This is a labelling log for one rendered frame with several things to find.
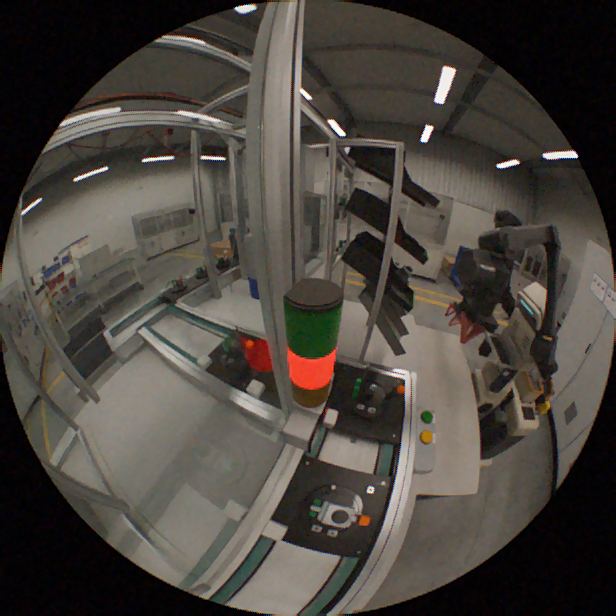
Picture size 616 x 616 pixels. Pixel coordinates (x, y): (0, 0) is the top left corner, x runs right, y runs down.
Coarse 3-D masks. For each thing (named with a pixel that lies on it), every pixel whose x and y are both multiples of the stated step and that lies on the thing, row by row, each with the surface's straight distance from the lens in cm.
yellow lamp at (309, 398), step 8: (296, 384) 21; (328, 384) 21; (296, 392) 22; (304, 392) 21; (312, 392) 21; (320, 392) 21; (328, 392) 24; (296, 400) 24; (304, 400) 23; (312, 400) 22; (320, 400) 23
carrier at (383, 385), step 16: (352, 368) 66; (336, 384) 61; (352, 384) 60; (368, 384) 61; (384, 384) 65; (400, 384) 68; (336, 400) 58; (352, 400) 57; (368, 400) 58; (384, 400) 58; (400, 400) 64; (336, 416) 54; (352, 416) 57; (368, 416) 56; (384, 416) 59; (400, 416) 61; (352, 432) 55; (368, 432) 56; (384, 432) 58; (400, 432) 59
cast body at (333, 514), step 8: (328, 504) 41; (336, 504) 42; (320, 512) 43; (328, 512) 40; (336, 512) 39; (344, 512) 40; (352, 512) 44; (320, 520) 43; (328, 520) 40; (336, 520) 40; (344, 520) 40
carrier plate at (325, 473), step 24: (312, 480) 51; (336, 480) 52; (360, 480) 53; (384, 480) 55; (288, 504) 52; (384, 504) 55; (288, 528) 52; (360, 528) 54; (336, 552) 55; (360, 552) 56
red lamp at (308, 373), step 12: (288, 348) 17; (336, 348) 18; (288, 360) 19; (300, 360) 16; (312, 360) 16; (324, 360) 16; (300, 372) 18; (312, 372) 17; (324, 372) 18; (300, 384) 20; (312, 384) 19; (324, 384) 20
